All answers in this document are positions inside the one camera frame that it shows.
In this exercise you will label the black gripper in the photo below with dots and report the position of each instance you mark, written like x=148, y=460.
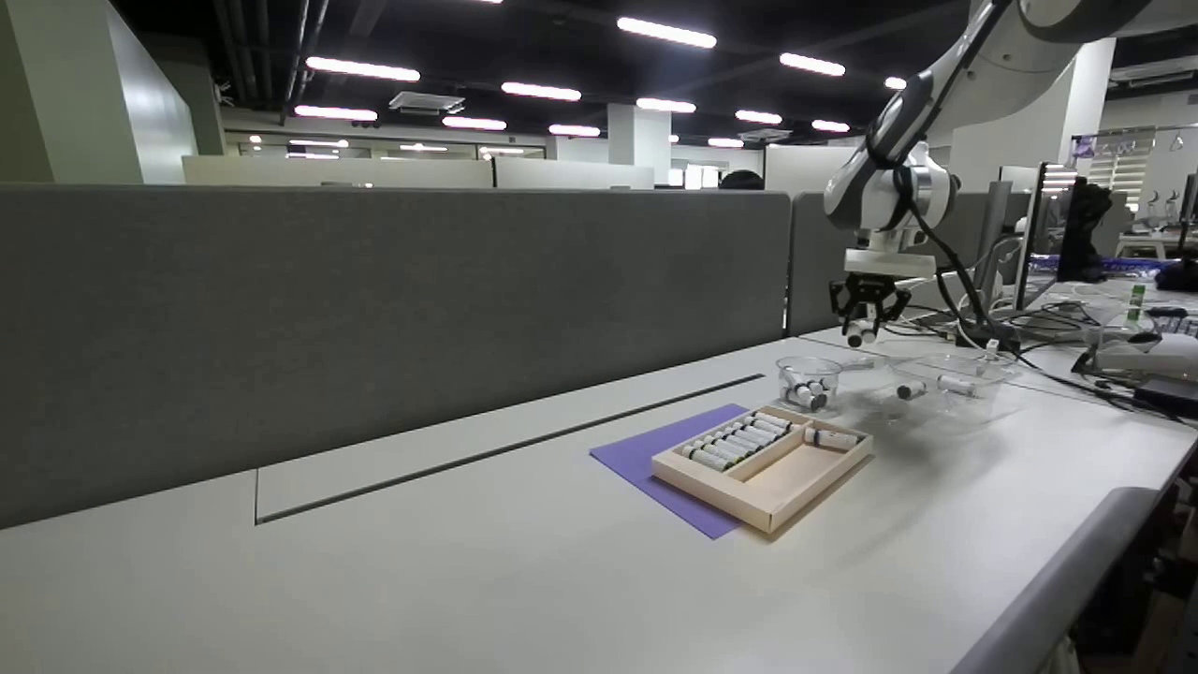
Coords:
x=869, y=293

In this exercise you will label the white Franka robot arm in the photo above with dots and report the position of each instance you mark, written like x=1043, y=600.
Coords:
x=999, y=49

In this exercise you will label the small white vial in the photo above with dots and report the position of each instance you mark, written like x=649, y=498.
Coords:
x=777, y=423
x=746, y=438
x=960, y=383
x=810, y=398
x=764, y=428
x=909, y=389
x=709, y=459
x=727, y=449
x=834, y=438

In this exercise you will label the short gray desk partition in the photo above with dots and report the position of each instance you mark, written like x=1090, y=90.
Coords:
x=810, y=266

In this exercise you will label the clear glass bowl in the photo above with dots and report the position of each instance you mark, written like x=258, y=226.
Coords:
x=787, y=377

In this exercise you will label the white cubicle partition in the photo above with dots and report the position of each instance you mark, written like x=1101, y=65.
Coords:
x=573, y=172
x=339, y=168
x=800, y=168

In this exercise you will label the slim dark monitor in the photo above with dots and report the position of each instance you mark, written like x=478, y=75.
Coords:
x=1031, y=238

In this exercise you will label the wooden compartment tray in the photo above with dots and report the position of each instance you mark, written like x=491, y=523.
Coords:
x=787, y=488

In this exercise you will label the dark-haired person head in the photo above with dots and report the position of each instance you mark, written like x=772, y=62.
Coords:
x=744, y=180

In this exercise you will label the ceiling light tube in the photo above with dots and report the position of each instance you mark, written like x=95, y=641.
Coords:
x=364, y=69
x=573, y=127
x=894, y=85
x=472, y=125
x=335, y=115
x=810, y=65
x=666, y=106
x=828, y=125
x=726, y=142
x=668, y=36
x=542, y=90
x=758, y=119

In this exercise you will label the purple mat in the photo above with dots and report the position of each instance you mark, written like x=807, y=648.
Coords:
x=649, y=456

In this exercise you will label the small clear plastic bottle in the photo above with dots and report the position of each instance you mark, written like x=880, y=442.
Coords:
x=1137, y=302

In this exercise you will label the ceiling air conditioner unit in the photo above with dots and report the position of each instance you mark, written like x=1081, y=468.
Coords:
x=424, y=102

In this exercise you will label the large gray desk partition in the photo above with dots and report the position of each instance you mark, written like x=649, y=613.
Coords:
x=376, y=323

